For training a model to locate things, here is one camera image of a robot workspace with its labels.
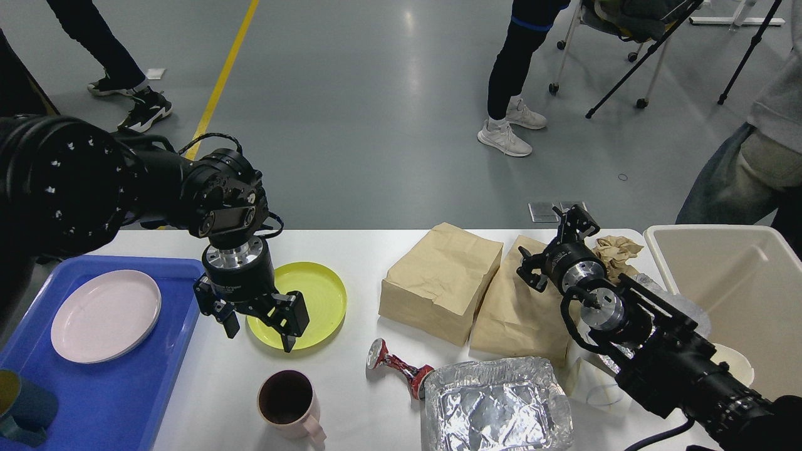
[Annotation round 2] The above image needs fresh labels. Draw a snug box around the person with black-white sneakers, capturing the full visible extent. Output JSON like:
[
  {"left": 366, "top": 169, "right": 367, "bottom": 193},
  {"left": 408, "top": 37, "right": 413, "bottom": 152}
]
[{"left": 48, "top": 1, "right": 172, "bottom": 132}]

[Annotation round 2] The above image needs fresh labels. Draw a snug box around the crumpled brown paper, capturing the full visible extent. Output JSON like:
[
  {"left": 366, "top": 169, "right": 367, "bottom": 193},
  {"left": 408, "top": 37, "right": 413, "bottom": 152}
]
[{"left": 591, "top": 235, "right": 643, "bottom": 284}]

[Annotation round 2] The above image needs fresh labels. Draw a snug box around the person with white sneakers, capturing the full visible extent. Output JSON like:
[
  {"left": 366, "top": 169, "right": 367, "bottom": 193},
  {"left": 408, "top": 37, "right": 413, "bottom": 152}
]
[{"left": 477, "top": 1, "right": 570, "bottom": 157}]

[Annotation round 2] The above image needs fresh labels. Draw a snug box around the yellow plate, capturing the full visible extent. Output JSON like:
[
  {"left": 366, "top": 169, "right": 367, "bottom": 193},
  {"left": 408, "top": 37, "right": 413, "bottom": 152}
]
[{"left": 274, "top": 262, "right": 347, "bottom": 351}]

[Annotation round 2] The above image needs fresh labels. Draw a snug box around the blue plastic tray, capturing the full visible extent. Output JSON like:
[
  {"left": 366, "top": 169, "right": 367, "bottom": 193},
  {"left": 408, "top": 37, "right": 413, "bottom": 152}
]
[{"left": 1, "top": 255, "right": 203, "bottom": 450}]

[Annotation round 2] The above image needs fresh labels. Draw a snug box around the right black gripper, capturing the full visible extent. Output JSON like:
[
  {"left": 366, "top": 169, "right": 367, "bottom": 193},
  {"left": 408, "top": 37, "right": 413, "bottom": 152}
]
[{"left": 516, "top": 205, "right": 607, "bottom": 293}]

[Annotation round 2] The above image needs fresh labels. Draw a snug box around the brown paper bag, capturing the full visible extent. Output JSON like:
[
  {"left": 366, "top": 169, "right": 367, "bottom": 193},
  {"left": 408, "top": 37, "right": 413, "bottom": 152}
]
[
  {"left": 378, "top": 223, "right": 503, "bottom": 346},
  {"left": 469, "top": 235, "right": 570, "bottom": 366}
]

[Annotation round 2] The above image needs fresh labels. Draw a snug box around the metal floor socket plate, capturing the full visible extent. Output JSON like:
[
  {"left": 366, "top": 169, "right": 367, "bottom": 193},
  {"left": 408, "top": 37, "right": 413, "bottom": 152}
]
[{"left": 528, "top": 200, "right": 588, "bottom": 224}]

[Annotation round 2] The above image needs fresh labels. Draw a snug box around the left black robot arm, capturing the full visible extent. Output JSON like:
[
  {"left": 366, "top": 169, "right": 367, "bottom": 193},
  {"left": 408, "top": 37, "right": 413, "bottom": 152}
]
[{"left": 1, "top": 115, "right": 310, "bottom": 352}]

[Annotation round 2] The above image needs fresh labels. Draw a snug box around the crushed red can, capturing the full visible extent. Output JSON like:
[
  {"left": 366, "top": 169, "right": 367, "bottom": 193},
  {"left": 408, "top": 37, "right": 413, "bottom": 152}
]
[{"left": 366, "top": 338, "right": 435, "bottom": 400}]

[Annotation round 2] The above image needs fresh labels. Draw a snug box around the right brown paper bag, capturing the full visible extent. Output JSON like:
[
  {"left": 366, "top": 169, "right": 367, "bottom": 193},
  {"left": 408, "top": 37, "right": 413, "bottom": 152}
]
[{"left": 469, "top": 235, "right": 570, "bottom": 366}]

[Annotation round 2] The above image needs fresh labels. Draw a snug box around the teal mug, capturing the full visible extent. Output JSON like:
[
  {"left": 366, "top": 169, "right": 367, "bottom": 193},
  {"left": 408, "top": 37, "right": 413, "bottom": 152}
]
[{"left": 1, "top": 369, "right": 58, "bottom": 448}]

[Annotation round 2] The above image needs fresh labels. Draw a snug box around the left brown paper bag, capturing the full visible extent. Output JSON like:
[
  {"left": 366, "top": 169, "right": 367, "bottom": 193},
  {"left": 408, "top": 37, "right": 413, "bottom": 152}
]
[{"left": 378, "top": 223, "right": 503, "bottom": 346}]

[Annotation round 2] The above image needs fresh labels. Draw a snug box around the black camera tripod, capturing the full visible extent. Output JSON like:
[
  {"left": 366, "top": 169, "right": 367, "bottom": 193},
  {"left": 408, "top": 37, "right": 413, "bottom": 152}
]
[{"left": 585, "top": 1, "right": 781, "bottom": 119}]

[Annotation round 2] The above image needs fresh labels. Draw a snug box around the beige plastic bin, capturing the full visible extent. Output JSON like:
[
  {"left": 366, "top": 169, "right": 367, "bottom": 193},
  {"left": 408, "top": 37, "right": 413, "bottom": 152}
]
[{"left": 644, "top": 224, "right": 801, "bottom": 399}]

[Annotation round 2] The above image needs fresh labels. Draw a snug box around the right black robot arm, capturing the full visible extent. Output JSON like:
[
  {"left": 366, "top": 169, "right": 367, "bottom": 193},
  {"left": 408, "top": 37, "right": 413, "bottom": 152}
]
[{"left": 518, "top": 204, "right": 800, "bottom": 450}]

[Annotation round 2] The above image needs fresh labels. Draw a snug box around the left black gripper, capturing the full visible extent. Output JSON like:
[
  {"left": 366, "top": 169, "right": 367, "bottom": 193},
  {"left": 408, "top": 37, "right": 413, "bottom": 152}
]
[{"left": 193, "top": 235, "right": 310, "bottom": 353}]

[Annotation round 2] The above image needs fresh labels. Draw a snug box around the white paper cup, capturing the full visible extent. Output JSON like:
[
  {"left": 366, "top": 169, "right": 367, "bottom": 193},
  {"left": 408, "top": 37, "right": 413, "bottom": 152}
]
[{"left": 711, "top": 343, "right": 754, "bottom": 387}]

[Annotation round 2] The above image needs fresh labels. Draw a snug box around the pink mug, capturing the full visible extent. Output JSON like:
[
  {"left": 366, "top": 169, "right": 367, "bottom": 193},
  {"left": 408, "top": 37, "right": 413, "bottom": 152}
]
[{"left": 257, "top": 370, "right": 327, "bottom": 447}]

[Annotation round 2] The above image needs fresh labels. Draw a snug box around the pink plate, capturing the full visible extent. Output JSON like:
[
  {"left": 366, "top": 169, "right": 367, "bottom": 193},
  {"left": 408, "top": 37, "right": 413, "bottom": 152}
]
[{"left": 49, "top": 269, "right": 162, "bottom": 365}]

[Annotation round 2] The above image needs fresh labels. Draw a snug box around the aluminium foil container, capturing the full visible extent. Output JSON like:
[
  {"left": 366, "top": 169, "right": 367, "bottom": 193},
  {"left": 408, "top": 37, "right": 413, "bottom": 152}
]
[{"left": 422, "top": 356, "right": 574, "bottom": 450}]

